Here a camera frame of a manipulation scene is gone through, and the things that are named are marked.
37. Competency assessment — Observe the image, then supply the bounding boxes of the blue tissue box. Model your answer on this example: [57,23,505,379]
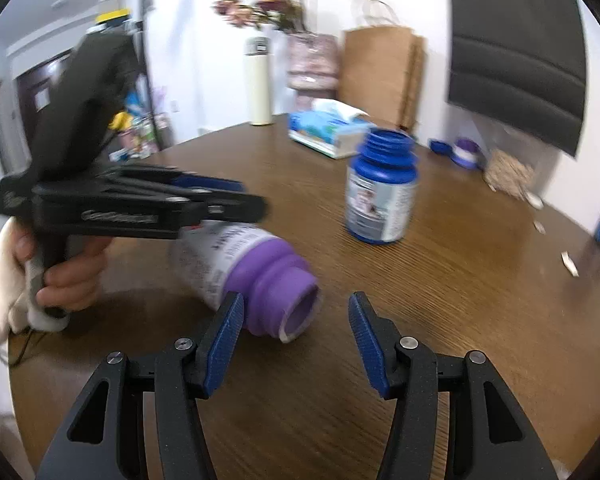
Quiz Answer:
[288,99,376,159]

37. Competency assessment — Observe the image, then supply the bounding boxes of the purple white bottle cap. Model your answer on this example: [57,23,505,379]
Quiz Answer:
[451,136,482,170]

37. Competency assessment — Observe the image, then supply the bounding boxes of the pink textured vase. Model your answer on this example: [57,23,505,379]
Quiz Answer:
[287,32,339,110]

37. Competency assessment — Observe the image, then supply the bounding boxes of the purple Healthy Heart bottle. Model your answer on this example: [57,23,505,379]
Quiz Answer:
[170,221,320,344]

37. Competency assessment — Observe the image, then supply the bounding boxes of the black chair backrest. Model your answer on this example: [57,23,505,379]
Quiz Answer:
[448,0,586,156]

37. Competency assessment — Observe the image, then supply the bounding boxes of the cream thermos bottle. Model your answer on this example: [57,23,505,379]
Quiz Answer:
[247,36,273,126]

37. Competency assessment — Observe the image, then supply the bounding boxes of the blue open pill bottle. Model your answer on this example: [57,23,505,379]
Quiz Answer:
[344,128,418,245]

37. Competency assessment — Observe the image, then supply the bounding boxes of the dark brown door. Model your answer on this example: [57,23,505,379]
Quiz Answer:
[16,50,72,160]

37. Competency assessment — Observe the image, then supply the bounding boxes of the small white lid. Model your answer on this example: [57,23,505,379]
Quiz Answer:
[524,191,544,210]

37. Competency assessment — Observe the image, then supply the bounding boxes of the person's left hand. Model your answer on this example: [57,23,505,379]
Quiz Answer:
[35,236,112,312]

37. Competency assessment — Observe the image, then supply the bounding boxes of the clear jar of grains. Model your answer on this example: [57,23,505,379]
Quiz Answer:
[484,129,540,200]

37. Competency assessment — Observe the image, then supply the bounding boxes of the blue bottle cap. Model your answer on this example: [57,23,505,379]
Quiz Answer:
[429,139,453,157]

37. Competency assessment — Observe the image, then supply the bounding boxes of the cluttered metal shelf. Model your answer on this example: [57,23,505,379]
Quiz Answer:
[96,8,172,162]

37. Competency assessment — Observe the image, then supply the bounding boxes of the brown paper bag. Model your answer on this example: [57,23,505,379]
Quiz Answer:
[338,0,427,133]

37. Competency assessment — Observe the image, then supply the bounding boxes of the white paper scrap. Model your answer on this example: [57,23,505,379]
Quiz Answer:
[560,252,580,278]

